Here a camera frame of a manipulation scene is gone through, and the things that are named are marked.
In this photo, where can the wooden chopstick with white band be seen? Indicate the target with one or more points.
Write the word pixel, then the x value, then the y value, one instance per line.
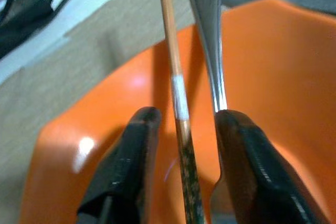
pixel 181 95

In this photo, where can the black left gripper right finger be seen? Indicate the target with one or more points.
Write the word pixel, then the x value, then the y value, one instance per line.
pixel 262 182

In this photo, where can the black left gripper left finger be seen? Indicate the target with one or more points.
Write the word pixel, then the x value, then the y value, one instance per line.
pixel 123 169

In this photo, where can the beige counter mat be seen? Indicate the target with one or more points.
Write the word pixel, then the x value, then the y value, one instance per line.
pixel 65 64

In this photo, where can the orange plastic bowl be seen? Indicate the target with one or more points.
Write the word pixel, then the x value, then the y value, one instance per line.
pixel 275 64

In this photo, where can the silver metal fork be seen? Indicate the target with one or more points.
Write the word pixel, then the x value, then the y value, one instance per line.
pixel 207 24

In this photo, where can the small black power adapter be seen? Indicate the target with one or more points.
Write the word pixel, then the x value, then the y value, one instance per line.
pixel 23 19

